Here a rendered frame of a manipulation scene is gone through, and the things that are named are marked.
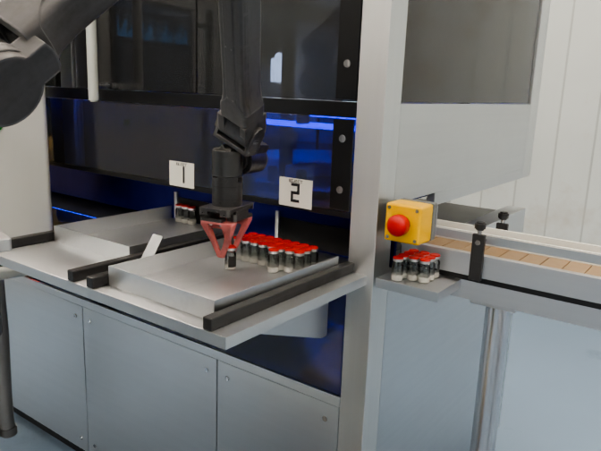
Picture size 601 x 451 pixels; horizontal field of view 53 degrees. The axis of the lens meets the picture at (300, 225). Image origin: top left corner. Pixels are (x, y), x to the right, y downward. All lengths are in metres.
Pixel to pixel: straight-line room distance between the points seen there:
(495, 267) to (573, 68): 2.69
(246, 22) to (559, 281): 0.69
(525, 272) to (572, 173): 2.65
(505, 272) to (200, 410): 0.85
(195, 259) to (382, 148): 0.43
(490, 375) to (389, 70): 0.64
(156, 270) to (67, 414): 1.06
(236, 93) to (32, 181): 0.88
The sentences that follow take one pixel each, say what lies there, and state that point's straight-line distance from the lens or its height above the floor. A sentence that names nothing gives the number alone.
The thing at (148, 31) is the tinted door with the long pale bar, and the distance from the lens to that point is 1.57.
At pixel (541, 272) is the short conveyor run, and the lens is 1.17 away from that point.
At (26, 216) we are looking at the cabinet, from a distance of 1.78.
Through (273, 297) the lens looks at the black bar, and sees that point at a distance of 1.00.
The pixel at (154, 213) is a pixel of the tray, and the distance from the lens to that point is 1.61.
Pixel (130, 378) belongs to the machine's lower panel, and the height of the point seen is 0.42.
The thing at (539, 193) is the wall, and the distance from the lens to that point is 3.85.
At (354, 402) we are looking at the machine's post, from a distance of 1.30.
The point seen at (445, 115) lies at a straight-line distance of 1.39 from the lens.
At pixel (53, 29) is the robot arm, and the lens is 0.69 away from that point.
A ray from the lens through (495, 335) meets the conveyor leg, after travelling 1.28.
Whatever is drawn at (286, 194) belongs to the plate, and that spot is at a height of 1.01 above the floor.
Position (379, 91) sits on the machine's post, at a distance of 1.14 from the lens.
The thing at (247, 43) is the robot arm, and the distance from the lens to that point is 0.96.
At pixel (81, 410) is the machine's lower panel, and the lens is 2.08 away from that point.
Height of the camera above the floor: 1.23
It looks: 13 degrees down
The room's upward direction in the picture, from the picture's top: 2 degrees clockwise
